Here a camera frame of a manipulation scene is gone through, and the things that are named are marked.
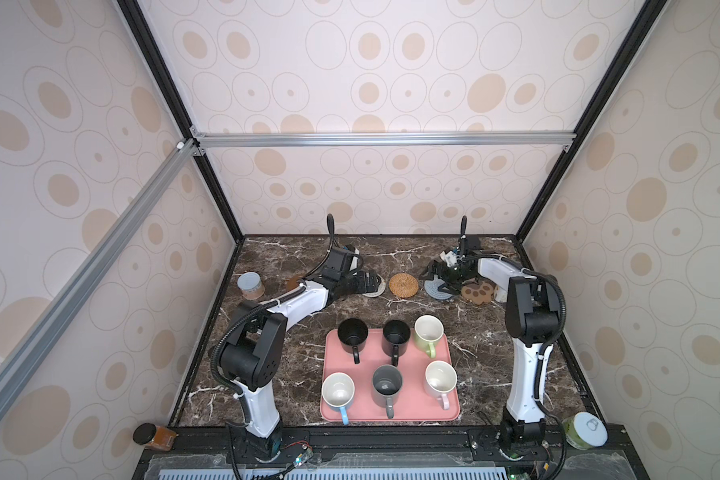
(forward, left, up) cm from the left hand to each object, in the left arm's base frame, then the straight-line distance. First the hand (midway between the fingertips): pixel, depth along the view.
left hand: (377, 275), depth 91 cm
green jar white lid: (-41, -50, -8) cm, 65 cm away
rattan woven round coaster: (+6, -10, -14) cm, 18 cm away
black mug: (-16, +7, -8) cm, 19 cm away
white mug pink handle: (-28, -17, -9) cm, 34 cm away
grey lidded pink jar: (+1, +41, -7) cm, 42 cm away
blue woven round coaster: (+5, -20, -14) cm, 24 cm away
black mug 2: (-16, -6, -10) cm, 19 cm away
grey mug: (-29, -3, -11) cm, 31 cm away
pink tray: (-30, -11, -11) cm, 34 cm away
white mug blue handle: (-31, +11, -11) cm, 34 cm away
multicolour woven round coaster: (+3, -2, -13) cm, 14 cm away
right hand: (+5, -19, -10) cm, 22 cm away
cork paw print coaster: (+2, -35, -13) cm, 38 cm away
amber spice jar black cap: (-43, +51, -4) cm, 67 cm away
